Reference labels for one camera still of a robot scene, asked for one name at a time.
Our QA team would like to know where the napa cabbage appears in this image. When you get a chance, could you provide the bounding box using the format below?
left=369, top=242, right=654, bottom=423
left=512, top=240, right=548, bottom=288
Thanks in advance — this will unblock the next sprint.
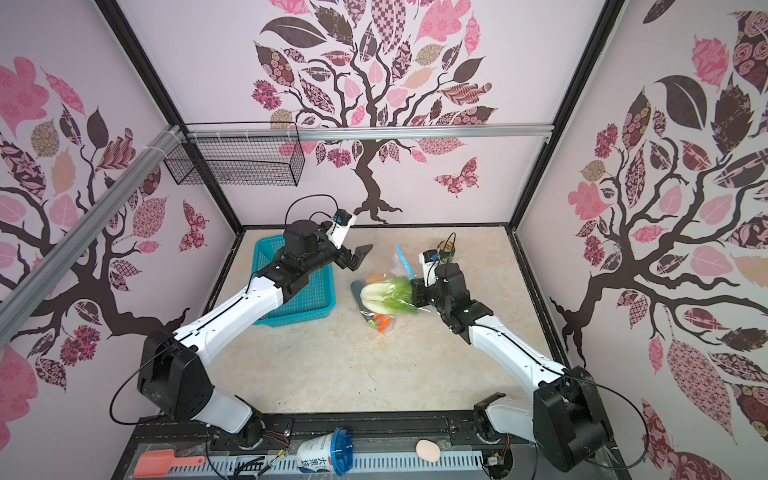
left=360, top=277, right=419, bottom=316

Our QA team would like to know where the clear zip top bag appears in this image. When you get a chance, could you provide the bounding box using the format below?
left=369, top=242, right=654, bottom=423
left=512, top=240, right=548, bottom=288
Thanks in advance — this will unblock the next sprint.
left=350, top=244, right=420, bottom=334

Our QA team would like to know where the orange toy carrot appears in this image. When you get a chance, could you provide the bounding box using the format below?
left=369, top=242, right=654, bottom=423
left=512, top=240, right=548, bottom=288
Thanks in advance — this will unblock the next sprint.
left=371, top=314, right=394, bottom=333

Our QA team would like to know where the teal plastic basket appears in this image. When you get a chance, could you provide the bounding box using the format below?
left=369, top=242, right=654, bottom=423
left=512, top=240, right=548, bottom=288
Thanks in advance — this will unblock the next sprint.
left=252, top=235, right=336, bottom=328

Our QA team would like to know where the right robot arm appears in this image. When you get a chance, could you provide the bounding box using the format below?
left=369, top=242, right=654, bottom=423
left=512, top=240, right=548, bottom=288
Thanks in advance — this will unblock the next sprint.
left=411, top=260, right=613, bottom=472

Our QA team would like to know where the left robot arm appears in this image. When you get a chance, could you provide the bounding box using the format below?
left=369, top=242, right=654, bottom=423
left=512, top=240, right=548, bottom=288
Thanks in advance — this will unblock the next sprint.
left=137, top=211, right=372, bottom=449

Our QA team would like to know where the green beverage can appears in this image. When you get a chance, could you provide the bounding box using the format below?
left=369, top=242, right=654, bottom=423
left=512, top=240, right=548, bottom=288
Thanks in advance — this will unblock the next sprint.
left=437, top=240, right=456, bottom=263

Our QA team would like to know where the beige egg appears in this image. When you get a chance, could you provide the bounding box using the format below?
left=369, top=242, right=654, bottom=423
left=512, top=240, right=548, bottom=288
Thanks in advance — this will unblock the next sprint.
left=415, top=439, right=442, bottom=463

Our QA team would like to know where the white yogurt cup blue lid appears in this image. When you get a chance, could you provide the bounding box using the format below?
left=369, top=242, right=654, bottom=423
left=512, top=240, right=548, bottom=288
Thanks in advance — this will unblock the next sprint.
left=296, top=427, right=354, bottom=476

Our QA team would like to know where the pink plastic scoop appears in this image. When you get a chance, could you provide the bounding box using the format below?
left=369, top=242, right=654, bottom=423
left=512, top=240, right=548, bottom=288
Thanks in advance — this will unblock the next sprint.
left=133, top=449, right=206, bottom=479

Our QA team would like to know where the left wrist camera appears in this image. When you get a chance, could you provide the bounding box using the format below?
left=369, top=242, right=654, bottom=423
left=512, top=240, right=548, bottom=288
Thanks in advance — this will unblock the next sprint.
left=326, top=209, right=357, bottom=249

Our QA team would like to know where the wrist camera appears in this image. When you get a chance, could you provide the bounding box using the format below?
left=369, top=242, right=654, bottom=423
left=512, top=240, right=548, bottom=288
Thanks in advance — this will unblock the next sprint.
left=419, top=249, right=440, bottom=287
left=326, top=209, right=357, bottom=249

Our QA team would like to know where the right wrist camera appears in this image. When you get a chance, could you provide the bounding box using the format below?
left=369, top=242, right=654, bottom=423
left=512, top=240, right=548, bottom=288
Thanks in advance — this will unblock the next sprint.
left=419, top=249, right=440, bottom=287

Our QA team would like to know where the black wire basket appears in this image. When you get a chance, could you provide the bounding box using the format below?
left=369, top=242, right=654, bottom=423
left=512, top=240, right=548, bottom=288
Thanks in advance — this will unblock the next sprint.
left=164, top=120, right=305, bottom=187

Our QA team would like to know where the aluminium rail back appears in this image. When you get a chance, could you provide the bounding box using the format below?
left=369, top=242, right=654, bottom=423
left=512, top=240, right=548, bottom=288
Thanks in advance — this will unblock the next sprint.
left=186, top=123, right=554, bottom=141

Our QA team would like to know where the aluminium rail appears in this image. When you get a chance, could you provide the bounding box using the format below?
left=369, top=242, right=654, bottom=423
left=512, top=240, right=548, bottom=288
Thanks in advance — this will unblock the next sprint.
left=186, top=123, right=554, bottom=141
left=1, top=125, right=184, bottom=345

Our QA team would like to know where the white slotted cable duct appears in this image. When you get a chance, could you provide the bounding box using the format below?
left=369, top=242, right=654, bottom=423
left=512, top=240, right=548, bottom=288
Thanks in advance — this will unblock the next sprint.
left=197, top=451, right=487, bottom=479

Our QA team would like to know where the aluminium rail left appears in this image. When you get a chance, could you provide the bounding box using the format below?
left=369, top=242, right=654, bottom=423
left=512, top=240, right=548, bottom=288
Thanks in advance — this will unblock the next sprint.
left=1, top=125, right=184, bottom=345

